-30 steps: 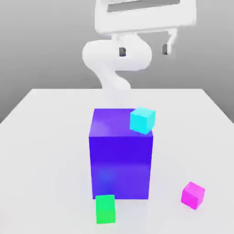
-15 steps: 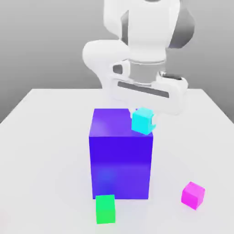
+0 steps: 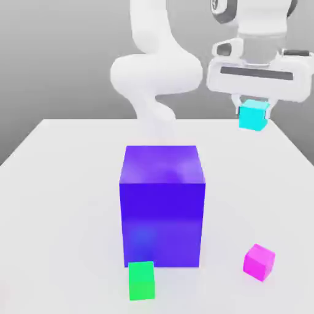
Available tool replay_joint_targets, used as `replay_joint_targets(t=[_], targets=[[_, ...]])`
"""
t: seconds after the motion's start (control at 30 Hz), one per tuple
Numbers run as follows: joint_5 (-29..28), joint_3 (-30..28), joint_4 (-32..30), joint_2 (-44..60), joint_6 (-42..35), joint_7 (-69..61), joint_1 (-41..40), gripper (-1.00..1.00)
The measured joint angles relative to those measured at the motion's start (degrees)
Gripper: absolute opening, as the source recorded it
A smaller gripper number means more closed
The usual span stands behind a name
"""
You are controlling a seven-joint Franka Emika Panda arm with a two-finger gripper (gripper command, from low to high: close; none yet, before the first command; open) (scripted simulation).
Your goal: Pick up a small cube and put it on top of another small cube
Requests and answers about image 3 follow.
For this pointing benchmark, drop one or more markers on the large blue box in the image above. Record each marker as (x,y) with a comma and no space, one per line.
(162,208)

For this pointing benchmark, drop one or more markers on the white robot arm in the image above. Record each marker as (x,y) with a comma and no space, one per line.
(157,73)

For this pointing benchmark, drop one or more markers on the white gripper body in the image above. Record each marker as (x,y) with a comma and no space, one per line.
(257,84)

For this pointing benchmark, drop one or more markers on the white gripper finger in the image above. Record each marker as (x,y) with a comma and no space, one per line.
(268,111)
(236,104)

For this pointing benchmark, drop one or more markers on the small cyan cube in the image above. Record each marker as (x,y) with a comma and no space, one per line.
(252,115)

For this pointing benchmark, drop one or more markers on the small magenta cube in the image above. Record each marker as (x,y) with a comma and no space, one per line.
(258,262)

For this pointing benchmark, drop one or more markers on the small green cube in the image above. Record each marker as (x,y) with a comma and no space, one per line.
(141,281)

